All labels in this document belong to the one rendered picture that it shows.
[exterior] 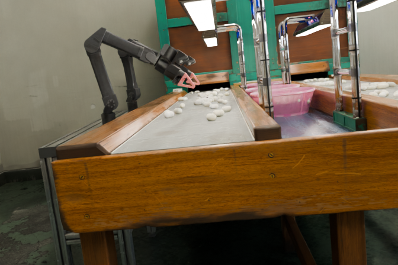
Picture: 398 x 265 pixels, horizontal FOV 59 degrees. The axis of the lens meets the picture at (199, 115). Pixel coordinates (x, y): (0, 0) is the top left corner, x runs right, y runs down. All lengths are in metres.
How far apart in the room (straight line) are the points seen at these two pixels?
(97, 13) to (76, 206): 2.90
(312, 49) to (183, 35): 0.90
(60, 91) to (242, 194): 3.07
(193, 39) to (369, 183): 1.95
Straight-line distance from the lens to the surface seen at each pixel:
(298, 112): 1.45
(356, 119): 1.05
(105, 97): 1.62
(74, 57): 3.61
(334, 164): 0.75
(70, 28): 3.63
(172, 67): 1.64
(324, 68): 2.56
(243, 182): 0.73
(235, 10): 2.55
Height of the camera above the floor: 0.89
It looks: 7 degrees down
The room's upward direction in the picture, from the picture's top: 6 degrees counter-clockwise
